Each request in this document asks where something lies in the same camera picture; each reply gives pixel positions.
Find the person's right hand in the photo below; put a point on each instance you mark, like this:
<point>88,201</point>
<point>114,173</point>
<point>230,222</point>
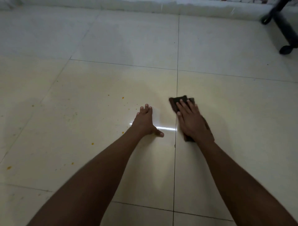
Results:
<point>193,121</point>

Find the person's left hand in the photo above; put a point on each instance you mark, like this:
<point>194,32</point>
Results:
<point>144,123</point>

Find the dark brown cleaning cloth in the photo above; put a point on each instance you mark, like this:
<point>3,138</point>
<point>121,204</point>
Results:
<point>174,101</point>

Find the person's right forearm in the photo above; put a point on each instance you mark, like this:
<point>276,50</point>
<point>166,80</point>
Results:
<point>239,186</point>

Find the person's left forearm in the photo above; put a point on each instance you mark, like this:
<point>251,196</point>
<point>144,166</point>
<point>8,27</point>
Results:
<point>93,179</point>

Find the black chair caster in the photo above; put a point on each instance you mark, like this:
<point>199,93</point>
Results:
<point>265,19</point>
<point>286,50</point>

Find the black office chair base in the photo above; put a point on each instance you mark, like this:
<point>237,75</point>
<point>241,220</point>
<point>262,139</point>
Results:
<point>282,25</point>

